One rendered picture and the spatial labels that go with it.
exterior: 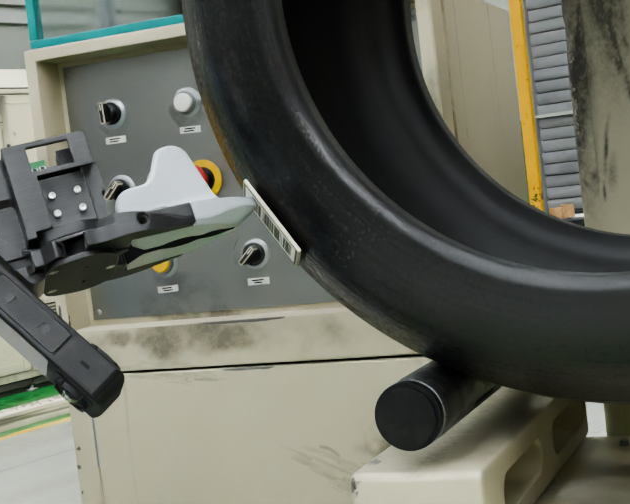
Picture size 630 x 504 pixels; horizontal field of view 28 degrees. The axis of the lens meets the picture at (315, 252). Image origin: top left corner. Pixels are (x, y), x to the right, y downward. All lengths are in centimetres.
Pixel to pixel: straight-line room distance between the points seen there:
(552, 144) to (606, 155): 965
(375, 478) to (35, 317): 24
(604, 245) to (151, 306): 78
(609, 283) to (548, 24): 1007
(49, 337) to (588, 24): 58
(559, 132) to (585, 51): 962
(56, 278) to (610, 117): 54
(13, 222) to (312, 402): 79
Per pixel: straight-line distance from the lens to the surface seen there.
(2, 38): 1124
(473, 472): 80
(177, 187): 80
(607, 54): 113
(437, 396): 80
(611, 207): 113
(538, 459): 96
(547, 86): 1079
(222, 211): 80
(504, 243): 104
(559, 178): 1078
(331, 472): 153
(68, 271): 78
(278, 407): 154
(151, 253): 82
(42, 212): 78
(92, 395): 76
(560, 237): 104
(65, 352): 76
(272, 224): 82
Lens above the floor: 105
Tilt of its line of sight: 3 degrees down
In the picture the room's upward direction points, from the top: 7 degrees counter-clockwise
